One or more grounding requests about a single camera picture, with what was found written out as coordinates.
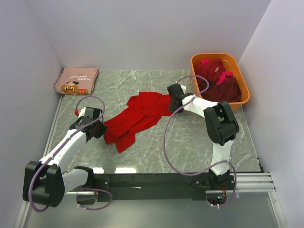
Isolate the bright red t-shirt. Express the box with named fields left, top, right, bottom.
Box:
left=104, top=91, right=172, bottom=153

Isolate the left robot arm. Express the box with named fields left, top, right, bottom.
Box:
left=22, top=107, right=107, bottom=208

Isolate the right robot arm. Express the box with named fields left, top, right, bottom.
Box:
left=167, top=83, right=239, bottom=190

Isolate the maroon t-shirt with pink collar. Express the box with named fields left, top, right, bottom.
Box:
left=196, top=59, right=233, bottom=85

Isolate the folded pink graphic t-shirt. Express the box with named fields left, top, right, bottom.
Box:
left=54, top=66, right=99, bottom=95

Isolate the dark red t-shirt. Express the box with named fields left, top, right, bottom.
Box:
left=201, top=76, right=242, bottom=103

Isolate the orange plastic basket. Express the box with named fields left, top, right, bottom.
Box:
left=190, top=53, right=250, bottom=112

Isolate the black base crossbar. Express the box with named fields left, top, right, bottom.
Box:
left=94, top=172, right=237, bottom=203

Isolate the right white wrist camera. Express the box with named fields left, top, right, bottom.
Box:
left=179, top=84, right=186, bottom=94

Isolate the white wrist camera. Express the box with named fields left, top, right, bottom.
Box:
left=179, top=84, right=186, bottom=94
left=74, top=107, right=86, bottom=118

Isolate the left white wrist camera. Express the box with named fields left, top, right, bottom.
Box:
left=74, top=107, right=86, bottom=118

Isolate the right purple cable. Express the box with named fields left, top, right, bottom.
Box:
left=163, top=75, right=238, bottom=209

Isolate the purple cable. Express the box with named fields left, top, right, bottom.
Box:
left=163, top=75, right=238, bottom=209
left=28, top=96, right=106, bottom=212

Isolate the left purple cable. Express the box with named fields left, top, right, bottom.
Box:
left=28, top=96, right=106, bottom=212

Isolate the aluminium rail frame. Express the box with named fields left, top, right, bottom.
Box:
left=15, top=109, right=276, bottom=228

